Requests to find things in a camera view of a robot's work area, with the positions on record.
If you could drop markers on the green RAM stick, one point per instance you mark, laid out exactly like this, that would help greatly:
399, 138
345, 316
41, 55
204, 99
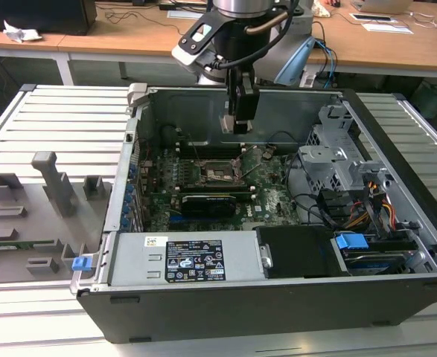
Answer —
24, 244

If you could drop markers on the green bag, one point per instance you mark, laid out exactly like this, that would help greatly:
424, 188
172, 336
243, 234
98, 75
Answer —
430, 98

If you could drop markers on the wooden desk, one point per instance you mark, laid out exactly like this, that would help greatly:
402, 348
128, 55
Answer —
17, 48
129, 37

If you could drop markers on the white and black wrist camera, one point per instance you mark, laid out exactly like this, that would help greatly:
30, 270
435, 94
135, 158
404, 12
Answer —
192, 44

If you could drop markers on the blue slot retainer clip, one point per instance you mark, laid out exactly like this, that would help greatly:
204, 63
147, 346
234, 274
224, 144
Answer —
127, 201
129, 190
125, 212
131, 170

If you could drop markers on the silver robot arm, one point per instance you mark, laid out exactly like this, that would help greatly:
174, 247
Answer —
240, 7

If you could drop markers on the black plastic shroud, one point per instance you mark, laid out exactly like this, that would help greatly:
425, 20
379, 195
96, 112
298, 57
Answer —
300, 253

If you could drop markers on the grey parts rack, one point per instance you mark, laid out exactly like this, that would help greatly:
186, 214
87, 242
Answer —
35, 223

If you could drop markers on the silver metal drive cage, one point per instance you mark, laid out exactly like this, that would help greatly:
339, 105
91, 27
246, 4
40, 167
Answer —
322, 163

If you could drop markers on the silver laptop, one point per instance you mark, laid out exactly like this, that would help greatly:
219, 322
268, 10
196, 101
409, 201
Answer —
382, 4

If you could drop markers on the black graphics card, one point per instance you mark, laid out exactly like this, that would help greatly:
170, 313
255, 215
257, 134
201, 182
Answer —
208, 206

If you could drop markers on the blue plastic latch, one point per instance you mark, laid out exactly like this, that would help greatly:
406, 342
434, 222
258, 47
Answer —
81, 264

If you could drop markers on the crumpled white paper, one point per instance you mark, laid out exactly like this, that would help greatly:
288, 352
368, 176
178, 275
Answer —
21, 33

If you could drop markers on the black and grey PC case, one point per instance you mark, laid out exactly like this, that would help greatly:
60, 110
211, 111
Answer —
240, 316

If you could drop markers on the hard disk in blue carrier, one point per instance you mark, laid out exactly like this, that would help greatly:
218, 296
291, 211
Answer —
350, 245

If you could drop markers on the black computer box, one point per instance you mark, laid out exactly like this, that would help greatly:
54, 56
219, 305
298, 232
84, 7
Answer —
35, 16

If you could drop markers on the white paper sheet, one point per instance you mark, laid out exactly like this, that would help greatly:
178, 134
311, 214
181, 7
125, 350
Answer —
182, 14
387, 28

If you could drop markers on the grey power supply with label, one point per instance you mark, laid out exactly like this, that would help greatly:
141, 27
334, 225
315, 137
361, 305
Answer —
136, 260

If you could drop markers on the green motherboard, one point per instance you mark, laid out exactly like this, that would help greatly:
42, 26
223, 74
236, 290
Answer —
277, 175

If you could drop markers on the CPU socket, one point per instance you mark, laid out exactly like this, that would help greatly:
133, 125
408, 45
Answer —
220, 174

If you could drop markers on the white power adapter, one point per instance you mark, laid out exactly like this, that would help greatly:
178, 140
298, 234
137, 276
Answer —
308, 79

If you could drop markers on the black RAM slot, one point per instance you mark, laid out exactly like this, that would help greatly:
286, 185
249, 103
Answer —
218, 187
218, 154
246, 193
218, 147

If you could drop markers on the round coin cell battery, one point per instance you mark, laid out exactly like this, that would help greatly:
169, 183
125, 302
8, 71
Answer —
268, 151

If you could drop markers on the beige crumpled cloth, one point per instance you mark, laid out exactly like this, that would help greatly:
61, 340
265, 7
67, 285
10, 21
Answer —
323, 9

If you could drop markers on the thin metal locking lever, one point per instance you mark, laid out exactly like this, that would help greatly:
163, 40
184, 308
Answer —
222, 181
194, 148

